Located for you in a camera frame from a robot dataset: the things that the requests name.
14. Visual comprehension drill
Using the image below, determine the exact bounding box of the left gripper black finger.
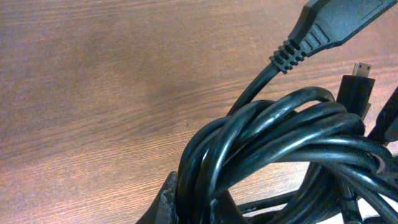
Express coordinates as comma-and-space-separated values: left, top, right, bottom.
135, 170, 249, 224

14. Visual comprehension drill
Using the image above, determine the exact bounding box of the black cable bundle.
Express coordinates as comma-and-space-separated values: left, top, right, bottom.
175, 0, 398, 224

